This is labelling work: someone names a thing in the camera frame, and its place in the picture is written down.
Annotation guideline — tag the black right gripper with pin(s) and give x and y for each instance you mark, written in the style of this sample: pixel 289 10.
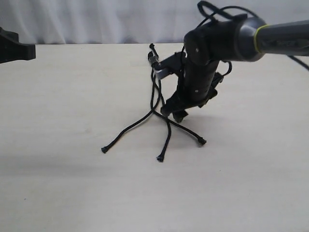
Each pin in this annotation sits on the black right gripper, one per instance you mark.
pixel 192 90

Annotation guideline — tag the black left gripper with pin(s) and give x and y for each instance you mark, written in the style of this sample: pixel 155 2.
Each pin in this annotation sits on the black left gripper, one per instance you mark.
pixel 12 50

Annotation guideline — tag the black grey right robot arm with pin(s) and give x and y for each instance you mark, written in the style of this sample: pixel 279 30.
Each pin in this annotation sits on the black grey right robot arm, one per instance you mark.
pixel 242 38

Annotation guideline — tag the white curtain backdrop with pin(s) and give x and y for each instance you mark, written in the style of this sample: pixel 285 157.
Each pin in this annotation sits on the white curtain backdrop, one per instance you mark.
pixel 99 21

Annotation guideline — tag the clear adhesive tape strip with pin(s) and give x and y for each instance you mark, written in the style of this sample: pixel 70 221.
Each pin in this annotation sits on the clear adhesive tape strip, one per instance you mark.
pixel 140 63

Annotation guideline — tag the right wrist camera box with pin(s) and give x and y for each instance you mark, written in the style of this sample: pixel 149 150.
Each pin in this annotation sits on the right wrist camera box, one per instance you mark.
pixel 171 65

